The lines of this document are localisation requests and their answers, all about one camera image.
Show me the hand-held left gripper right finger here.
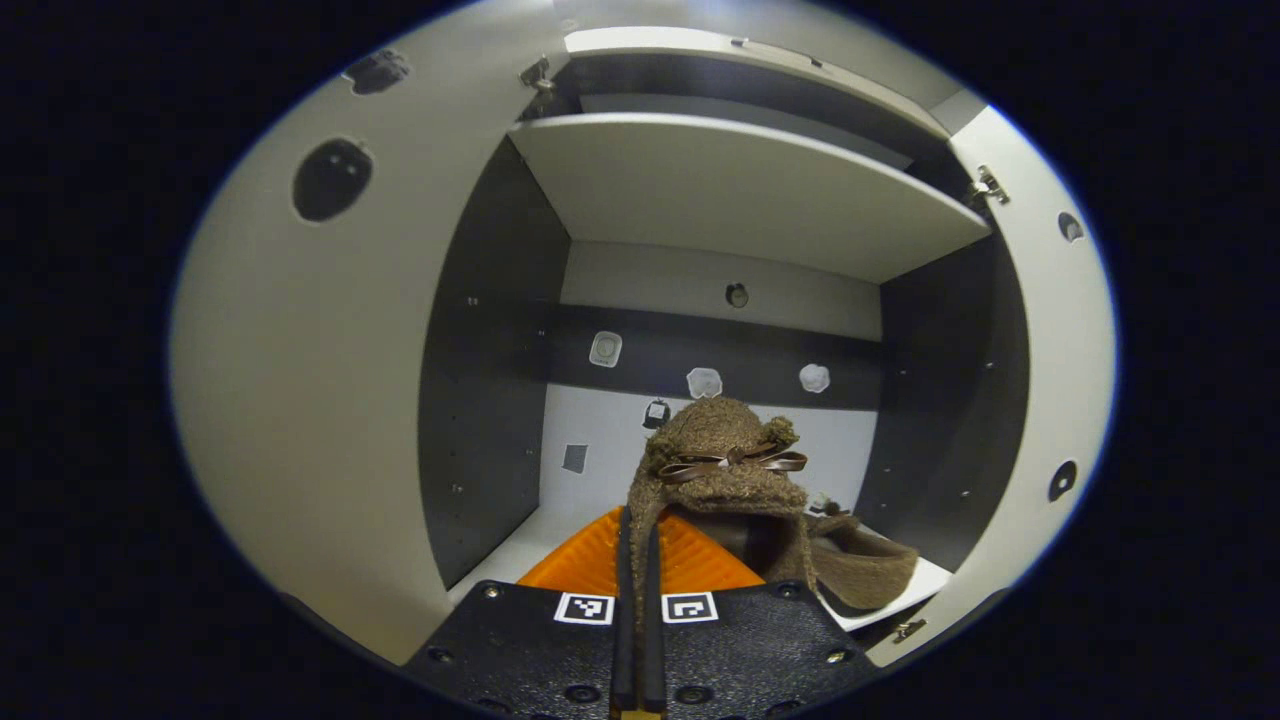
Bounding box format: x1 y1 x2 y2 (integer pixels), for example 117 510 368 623
640 520 881 720

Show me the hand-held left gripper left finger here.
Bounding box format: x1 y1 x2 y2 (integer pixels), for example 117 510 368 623
405 505 641 720

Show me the brown fluffy shoe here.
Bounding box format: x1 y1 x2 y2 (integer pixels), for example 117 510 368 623
805 505 919 611
628 397 816 626

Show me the white shoe cabinet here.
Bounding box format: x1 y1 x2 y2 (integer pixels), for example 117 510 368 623
418 27 1031 641

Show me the white cabinet door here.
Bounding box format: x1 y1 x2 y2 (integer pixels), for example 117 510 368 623
865 105 1118 669
170 0 571 666

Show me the white cabinet shelf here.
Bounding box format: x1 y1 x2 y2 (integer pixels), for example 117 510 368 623
508 112 991 284

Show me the white cabinet drawer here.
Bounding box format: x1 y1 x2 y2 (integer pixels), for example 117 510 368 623
565 27 951 136

